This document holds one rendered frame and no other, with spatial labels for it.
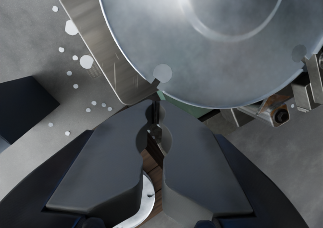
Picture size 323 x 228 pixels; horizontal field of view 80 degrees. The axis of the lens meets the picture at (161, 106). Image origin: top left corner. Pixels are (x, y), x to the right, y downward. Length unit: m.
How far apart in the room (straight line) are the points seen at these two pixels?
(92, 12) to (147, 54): 0.07
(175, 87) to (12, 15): 0.96
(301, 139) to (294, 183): 0.34
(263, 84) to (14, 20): 1.02
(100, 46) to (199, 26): 0.11
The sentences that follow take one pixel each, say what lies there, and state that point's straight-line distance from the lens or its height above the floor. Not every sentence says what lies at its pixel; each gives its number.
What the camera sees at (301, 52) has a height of 0.78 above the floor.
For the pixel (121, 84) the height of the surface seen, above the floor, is 0.78.
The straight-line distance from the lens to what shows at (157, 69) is 0.23.
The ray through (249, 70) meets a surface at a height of 0.78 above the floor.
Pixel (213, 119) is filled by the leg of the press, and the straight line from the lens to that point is 0.43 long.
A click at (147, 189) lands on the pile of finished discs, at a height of 0.38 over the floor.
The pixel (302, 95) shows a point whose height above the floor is 0.72.
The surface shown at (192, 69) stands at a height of 0.78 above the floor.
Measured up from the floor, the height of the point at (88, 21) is 0.78.
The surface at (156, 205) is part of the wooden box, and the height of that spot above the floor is 0.35.
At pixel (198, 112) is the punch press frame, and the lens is 0.41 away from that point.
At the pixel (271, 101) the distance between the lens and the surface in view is 0.30.
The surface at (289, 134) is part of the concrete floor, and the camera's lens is 1.55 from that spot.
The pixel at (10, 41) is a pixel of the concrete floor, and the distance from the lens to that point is 1.11.
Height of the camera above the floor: 1.01
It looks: 71 degrees down
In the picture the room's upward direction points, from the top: 144 degrees clockwise
